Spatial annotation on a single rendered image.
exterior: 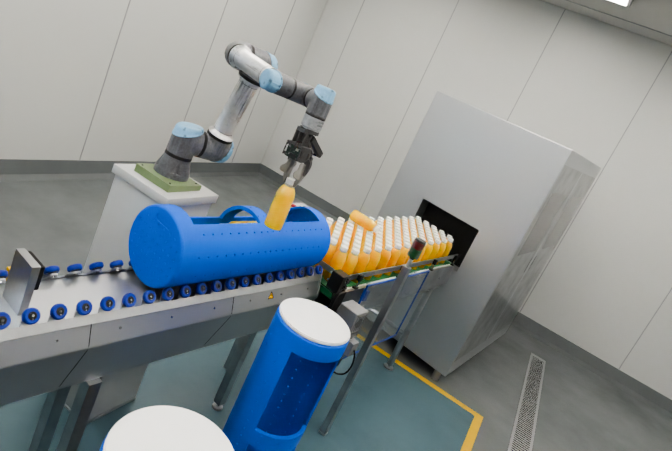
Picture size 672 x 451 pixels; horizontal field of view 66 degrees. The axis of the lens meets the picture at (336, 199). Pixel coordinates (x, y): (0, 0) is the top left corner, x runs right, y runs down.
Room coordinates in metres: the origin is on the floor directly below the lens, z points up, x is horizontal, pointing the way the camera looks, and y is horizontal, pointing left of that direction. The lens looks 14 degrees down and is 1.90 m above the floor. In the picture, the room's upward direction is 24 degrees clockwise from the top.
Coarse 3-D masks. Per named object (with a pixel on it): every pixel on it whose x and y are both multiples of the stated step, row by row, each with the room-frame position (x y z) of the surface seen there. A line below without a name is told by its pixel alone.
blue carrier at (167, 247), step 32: (160, 224) 1.61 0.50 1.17; (192, 224) 1.63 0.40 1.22; (224, 224) 1.75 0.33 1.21; (256, 224) 1.90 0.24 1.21; (288, 224) 2.07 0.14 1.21; (320, 224) 2.26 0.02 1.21; (160, 256) 1.59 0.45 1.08; (192, 256) 1.58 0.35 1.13; (224, 256) 1.71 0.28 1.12; (256, 256) 1.86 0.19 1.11; (288, 256) 2.04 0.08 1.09; (320, 256) 2.26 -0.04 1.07
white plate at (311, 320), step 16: (288, 304) 1.75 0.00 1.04; (304, 304) 1.80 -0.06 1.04; (320, 304) 1.86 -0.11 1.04; (288, 320) 1.64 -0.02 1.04; (304, 320) 1.68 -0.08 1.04; (320, 320) 1.74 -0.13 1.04; (336, 320) 1.79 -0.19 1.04; (304, 336) 1.59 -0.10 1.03; (320, 336) 1.63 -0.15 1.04; (336, 336) 1.67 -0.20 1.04
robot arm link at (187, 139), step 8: (176, 128) 2.08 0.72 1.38; (184, 128) 2.08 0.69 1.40; (192, 128) 2.10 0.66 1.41; (200, 128) 2.14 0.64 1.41; (176, 136) 2.07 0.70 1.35; (184, 136) 2.07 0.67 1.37; (192, 136) 2.08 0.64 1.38; (200, 136) 2.12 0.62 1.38; (168, 144) 2.09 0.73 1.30; (176, 144) 2.07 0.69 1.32; (184, 144) 2.07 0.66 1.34; (192, 144) 2.09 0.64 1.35; (200, 144) 2.11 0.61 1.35; (176, 152) 2.07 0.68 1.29; (184, 152) 2.08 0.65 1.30; (192, 152) 2.11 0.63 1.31; (200, 152) 2.13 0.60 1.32
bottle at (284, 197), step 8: (288, 184) 1.80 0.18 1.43; (280, 192) 1.79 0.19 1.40; (288, 192) 1.79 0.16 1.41; (280, 200) 1.78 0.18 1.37; (288, 200) 1.79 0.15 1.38; (272, 208) 1.79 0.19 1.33; (280, 208) 1.78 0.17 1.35; (288, 208) 1.80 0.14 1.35; (272, 216) 1.78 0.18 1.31; (280, 216) 1.78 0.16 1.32; (272, 224) 1.78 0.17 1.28; (280, 224) 1.79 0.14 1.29
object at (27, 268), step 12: (24, 252) 1.28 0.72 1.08; (12, 264) 1.27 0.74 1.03; (24, 264) 1.25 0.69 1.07; (36, 264) 1.25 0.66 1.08; (12, 276) 1.27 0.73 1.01; (24, 276) 1.24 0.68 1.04; (36, 276) 1.24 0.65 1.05; (12, 288) 1.26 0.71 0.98; (24, 288) 1.23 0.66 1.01; (36, 288) 1.26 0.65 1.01; (12, 300) 1.25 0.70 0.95; (24, 300) 1.23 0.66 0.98
